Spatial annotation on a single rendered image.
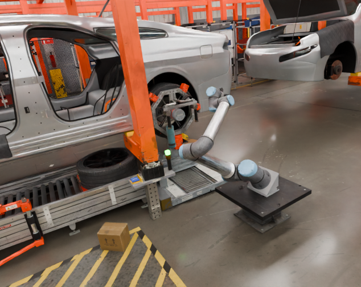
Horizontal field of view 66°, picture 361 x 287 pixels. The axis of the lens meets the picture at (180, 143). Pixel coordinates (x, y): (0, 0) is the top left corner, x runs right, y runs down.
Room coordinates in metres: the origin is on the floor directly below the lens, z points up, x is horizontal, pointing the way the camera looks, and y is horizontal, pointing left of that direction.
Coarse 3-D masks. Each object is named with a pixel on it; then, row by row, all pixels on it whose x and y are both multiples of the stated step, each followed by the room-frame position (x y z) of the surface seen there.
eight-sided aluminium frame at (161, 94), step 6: (168, 90) 3.19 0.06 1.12; (174, 90) 3.17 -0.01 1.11; (180, 90) 3.20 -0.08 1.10; (162, 96) 3.11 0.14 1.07; (156, 102) 3.07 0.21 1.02; (192, 114) 3.26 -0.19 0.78; (156, 120) 3.06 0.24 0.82; (192, 120) 3.26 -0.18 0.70; (156, 126) 3.05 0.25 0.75; (186, 126) 3.22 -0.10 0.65; (162, 132) 3.08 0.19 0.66; (174, 132) 3.14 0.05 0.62; (180, 132) 3.18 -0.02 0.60
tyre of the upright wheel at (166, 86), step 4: (156, 84) 3.37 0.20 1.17; (160, 84) 3.30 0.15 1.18; (164, 84) 3.24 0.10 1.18; (168, 84) 3.24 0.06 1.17; (172, 84) 3.26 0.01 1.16; (176, 84) 3.29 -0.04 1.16; (152, 88) 3.28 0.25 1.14; (156, 88) 3.20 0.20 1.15; (160, 88) 3.19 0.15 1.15; (164, 88) 3.21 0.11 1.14; (168, 88) 3.23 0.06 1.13; (172, 88) 3.25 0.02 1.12; (152, 92) 3.17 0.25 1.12; (156, 92) 3.17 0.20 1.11; (188, 92) 3.35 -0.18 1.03; (188, 116) 3.33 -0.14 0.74; (180, 128) 3.28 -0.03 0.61; (156, 132) 3.13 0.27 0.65; (160, 132) 3.16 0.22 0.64; (160, 136) 3.16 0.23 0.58; (164, 136) 3.17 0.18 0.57
